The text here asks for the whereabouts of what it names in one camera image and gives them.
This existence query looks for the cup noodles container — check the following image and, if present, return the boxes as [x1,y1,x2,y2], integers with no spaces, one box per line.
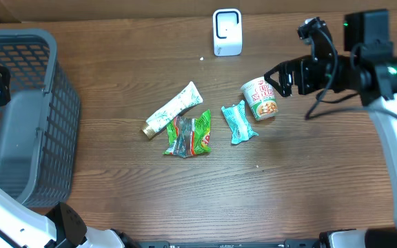
[241,76,278,121]

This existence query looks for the teal white pouch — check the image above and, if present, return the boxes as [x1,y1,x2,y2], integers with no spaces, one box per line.
[221,100,258,145]

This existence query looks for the white tube gold cap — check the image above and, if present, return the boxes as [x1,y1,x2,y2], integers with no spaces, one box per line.
[141,81,203,139]

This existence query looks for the green snack packet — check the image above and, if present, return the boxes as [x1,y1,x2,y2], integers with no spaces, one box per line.
[164,110,212,158]

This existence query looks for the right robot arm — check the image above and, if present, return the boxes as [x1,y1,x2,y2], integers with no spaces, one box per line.
[264,9,397,247]

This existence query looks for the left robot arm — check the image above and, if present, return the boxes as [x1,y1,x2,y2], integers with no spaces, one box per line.
[0,65,138,247]

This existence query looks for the white barcode scanner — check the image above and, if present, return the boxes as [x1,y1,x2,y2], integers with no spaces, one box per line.
[212,8,243,56]

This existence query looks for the grey plastic mesh basket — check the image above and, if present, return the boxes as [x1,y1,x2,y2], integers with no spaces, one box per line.
[0,29,81,207]

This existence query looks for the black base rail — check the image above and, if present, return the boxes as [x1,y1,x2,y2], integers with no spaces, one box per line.
[138,238,320,248]

